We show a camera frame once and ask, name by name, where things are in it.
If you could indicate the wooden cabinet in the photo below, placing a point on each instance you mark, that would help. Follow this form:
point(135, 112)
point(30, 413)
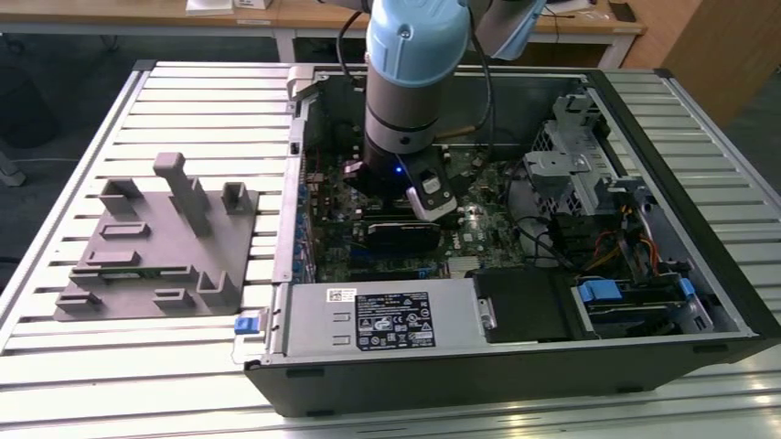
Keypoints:
point(720, 46)

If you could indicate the silver metal drive cage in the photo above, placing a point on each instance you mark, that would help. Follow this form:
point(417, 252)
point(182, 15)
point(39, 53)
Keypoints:
point(556, 169)

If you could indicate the grey parts rack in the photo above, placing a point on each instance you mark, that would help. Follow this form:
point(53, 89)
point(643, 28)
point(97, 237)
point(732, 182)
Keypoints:
point(177, 238)

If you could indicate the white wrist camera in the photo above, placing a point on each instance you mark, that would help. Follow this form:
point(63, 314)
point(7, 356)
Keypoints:
point(433, 196)

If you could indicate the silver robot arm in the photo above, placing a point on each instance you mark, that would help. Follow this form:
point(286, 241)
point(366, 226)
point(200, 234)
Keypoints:
point(409, 46)

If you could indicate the grey metal bracket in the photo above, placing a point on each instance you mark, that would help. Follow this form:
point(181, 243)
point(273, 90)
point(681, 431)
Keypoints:
point(665, 228)

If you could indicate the grey power supply unit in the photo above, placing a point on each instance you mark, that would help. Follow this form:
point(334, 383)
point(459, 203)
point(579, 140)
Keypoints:
point(317, 329)

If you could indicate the green RAM stick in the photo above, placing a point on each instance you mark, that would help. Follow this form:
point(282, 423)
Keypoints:
point(150, 273)

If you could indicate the black plastic shroud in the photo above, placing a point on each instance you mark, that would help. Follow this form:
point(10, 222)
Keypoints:
point(525, 306)

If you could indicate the black case fan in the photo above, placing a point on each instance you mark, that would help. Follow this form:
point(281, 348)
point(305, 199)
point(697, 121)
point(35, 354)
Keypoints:
point(344, 137)

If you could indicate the black open PC case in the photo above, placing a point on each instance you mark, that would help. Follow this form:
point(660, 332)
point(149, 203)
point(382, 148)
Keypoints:
point(428, 384)

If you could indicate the small silver heatsink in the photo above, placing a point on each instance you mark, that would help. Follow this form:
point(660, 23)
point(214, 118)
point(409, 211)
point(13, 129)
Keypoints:
point(464, 265)

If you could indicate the small blue clip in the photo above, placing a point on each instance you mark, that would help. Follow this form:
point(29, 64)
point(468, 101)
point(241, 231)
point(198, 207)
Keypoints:
point(685, 288)

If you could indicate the white box with print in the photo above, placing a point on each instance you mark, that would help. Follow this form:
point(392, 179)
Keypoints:
point(253, 3)

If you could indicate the hard disk in blue carrier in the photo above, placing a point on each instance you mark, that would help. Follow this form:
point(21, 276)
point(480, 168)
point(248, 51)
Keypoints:
point(599, 292)

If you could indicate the green motherboard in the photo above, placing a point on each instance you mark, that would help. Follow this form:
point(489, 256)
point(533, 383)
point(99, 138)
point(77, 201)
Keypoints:
point(488, 228)

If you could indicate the small black device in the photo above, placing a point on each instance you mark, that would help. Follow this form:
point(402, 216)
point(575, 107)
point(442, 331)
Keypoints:
point(623, 11)

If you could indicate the wooden desk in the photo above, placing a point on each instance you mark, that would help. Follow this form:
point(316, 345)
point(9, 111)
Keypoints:
point(122, 16)

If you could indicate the black graphics card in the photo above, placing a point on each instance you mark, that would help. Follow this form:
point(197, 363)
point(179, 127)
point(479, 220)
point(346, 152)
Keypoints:
point(400, 238)

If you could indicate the black RAM slot bank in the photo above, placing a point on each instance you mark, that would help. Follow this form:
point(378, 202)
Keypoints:
point(378, 215)

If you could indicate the blue case latch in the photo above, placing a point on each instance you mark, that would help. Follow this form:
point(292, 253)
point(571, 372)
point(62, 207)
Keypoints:
point(246, 325)

